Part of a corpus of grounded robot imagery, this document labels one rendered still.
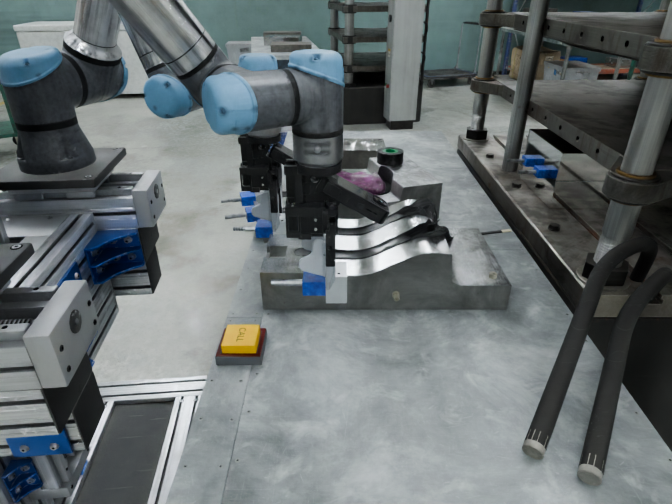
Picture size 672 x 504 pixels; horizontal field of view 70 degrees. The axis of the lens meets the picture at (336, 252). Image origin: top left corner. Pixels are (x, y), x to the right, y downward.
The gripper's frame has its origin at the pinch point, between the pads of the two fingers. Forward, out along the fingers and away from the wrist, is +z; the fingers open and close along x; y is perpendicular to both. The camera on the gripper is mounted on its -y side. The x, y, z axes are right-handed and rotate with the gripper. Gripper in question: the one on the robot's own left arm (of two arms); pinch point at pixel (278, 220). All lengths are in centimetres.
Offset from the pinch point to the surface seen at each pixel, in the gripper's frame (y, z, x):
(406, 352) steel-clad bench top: -25.9, 11.1, 32.0
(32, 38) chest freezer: 377, 14, -570
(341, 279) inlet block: -14.0, -4.2, 31.6
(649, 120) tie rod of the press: -73, -25, 7
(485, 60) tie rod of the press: -74, -21, -109
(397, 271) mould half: -25.1, 1.9, 19.0
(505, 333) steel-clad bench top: -46, 11, 27
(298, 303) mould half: -5.5, 9.5, 19.0
